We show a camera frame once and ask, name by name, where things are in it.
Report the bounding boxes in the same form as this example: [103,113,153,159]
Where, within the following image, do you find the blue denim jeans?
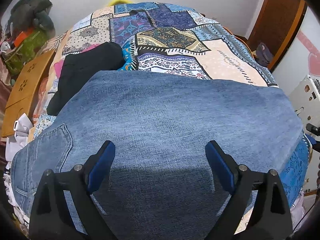
[10,71,303,239]

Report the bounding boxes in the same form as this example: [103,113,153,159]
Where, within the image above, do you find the white mini fridge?
[289,75,319,193]

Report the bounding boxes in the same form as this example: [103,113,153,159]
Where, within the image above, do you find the grey plastic bag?
[5,113,33,161]

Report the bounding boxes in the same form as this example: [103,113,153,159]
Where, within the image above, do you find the grey backpack on floor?
[255,42,273,67]

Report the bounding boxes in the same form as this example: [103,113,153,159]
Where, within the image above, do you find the white small digital device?
[13,120,18,131]

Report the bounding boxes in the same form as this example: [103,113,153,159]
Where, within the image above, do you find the wooden lap desk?
[1,50,55,138]

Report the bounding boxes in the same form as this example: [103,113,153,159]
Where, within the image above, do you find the pink garment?
[54,44,99,79]

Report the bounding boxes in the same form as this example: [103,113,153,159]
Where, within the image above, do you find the black folded garment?
[47,42,125,116]

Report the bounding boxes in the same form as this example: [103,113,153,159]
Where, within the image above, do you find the green patterned bag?
[2,29,48,76]

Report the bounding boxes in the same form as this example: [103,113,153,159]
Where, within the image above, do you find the blue patchwork bedspread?
[32,2,311,233]

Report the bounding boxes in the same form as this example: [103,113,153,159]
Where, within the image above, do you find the grey elephant plush toy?
[6,0,54,34]

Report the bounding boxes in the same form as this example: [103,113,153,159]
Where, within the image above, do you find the yellow plush item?
[107,0,132,7]

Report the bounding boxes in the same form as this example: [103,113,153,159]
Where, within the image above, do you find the wooden door frame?
[247,0,308,71]

